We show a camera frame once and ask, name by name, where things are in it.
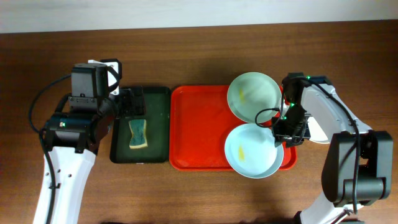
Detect white plate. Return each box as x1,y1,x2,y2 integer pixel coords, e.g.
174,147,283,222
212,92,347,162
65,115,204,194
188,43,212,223
307,116,330,144

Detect green yellow sponge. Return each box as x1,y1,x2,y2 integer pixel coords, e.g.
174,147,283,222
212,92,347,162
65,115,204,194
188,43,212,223
129,119,148,149

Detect light blue plate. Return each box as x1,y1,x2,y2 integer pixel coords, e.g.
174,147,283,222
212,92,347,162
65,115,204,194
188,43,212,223
224,123,284,179

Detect mint green plate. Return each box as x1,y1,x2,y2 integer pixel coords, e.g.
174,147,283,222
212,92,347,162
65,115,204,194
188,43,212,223
227,72,282,123

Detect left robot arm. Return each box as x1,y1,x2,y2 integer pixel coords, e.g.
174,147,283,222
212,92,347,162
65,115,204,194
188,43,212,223
34,58,146,223

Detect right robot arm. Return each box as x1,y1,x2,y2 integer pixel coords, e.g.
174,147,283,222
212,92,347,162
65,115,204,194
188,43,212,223
271,73,393,223

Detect dark green tray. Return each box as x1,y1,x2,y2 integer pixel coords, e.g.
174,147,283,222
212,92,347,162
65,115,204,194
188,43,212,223
109,86,171,164

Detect red plastic tray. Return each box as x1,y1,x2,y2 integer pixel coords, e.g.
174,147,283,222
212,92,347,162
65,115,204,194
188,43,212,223
169,85,298,172

